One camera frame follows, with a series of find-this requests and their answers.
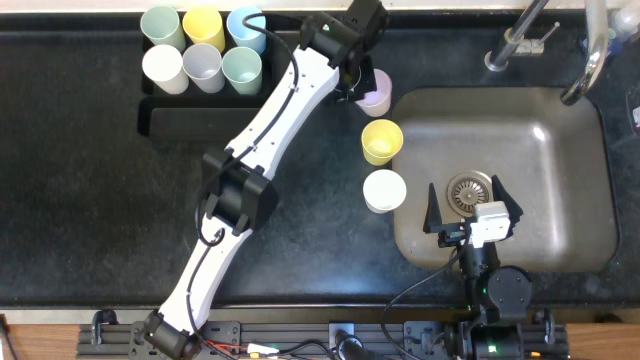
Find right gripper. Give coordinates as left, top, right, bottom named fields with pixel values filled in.
left=422, top=174, right=525, bottom=250

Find yellow cup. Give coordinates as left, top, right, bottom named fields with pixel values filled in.
left=360, top=118, right=405, bottom=167
left=181, top=5, right=227, bottom=54

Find pink cup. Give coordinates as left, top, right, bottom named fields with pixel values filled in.
left=353, top=68, right=394, bottom=118

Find steel sink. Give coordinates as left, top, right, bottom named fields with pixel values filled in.
left=391, top=87, right=621, bottom=274

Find steel tap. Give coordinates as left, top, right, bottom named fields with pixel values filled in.
left=483, top=0, right=610, bottom=107

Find blue soap bottle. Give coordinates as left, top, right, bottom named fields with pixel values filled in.
left=579, top=4, right=640, bottom=59

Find green cup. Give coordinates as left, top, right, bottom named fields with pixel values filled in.
left=139, top=5, right=187, bottom=53
left=221, top=46, right=264, bottom=96

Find blue cup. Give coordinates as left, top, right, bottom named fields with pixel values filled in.
left=226, top=6, right=268, bottom=55

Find black tray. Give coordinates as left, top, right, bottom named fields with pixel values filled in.
left=137, top=30, right=275, bottom=143

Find grey cup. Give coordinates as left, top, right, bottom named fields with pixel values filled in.
left=181, top=42, right=226, bottom=94

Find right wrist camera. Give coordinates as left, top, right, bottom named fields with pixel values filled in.
left=468, top=200, right=512, bottom=250

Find black cable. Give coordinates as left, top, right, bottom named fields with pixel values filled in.
left=185, top=12, right=301, bottom=359
left=380, top=234, right=474, bottom=360

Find mounting rail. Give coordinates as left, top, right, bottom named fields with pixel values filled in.
left=74, top=309, right=571, bottom=360

